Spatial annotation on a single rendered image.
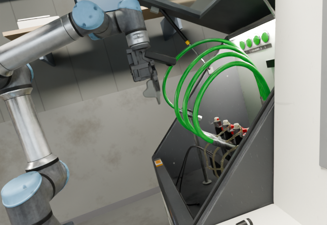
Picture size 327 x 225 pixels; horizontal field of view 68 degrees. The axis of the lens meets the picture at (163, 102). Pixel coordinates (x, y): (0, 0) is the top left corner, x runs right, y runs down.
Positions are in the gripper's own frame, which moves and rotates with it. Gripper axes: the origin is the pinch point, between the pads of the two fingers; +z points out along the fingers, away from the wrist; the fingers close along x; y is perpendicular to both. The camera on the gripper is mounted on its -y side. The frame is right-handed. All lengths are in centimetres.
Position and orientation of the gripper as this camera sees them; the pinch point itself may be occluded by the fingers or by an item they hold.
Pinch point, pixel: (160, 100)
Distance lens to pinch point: 85.5
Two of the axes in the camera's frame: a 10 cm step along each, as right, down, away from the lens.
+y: -9.5, 2.7, -1.4
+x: 1.6, 0.6, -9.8
